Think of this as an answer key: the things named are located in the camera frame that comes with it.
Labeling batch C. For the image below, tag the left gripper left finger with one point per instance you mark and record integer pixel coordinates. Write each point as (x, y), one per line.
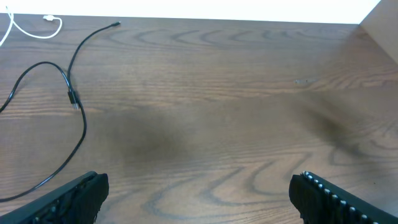
(78, 201)

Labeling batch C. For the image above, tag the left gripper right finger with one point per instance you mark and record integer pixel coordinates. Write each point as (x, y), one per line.
(320, 202)

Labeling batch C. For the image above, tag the cardboard panel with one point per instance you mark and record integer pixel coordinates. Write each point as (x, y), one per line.
(381, 24)

